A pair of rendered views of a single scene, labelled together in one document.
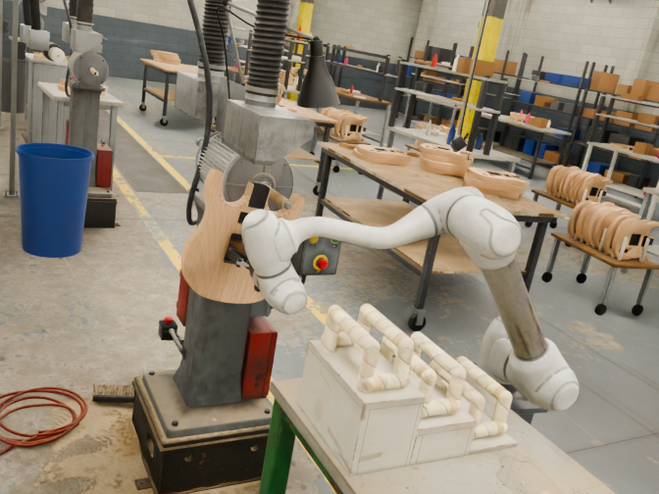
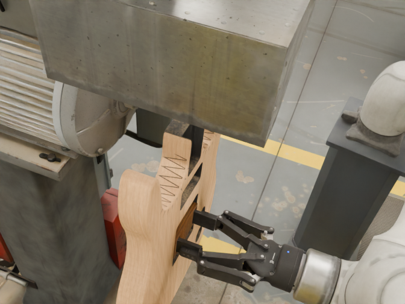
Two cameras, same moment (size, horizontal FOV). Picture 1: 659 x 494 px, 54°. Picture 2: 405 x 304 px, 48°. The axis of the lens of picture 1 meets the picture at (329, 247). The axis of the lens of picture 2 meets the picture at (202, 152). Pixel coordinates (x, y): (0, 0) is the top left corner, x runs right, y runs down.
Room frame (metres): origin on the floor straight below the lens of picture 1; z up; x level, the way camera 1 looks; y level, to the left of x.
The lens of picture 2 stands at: (1.62, 0.56, 1.78)
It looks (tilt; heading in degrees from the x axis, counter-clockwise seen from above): 48 degrees down; 318
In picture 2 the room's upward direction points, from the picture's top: 5 degrees clockwise
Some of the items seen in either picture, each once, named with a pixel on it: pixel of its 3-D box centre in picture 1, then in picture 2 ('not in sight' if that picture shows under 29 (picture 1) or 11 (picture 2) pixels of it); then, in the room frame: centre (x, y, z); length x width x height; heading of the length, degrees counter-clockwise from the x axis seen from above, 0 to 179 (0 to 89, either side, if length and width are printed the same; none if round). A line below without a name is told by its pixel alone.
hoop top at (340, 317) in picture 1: (352, 328); not in sight; (1.26, -0.08, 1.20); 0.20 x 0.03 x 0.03; 29
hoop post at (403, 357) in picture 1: (401, 365); not in sight; (1.23, -0.19, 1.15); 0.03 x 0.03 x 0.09
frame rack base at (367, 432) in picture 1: (356, 401); not in sight; (1.28, -0.12, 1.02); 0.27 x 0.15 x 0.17; 30
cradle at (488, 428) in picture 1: (487, 428); not in sight; (1.35, -0.44, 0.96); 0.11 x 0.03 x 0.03; 120
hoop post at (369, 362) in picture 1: (368, 368); not in sight; (1.19, -0.12, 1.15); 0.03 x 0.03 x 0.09
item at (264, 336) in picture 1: (250, 346); (92, 216); (2.47, 0.25, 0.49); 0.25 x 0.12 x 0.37; 30
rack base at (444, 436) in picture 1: (410, 409); not in sight; (1.36, -0.25, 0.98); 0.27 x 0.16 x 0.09; 30
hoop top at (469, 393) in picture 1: (456, 381); not in sight; (1.42, -0.36, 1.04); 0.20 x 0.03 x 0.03; 29
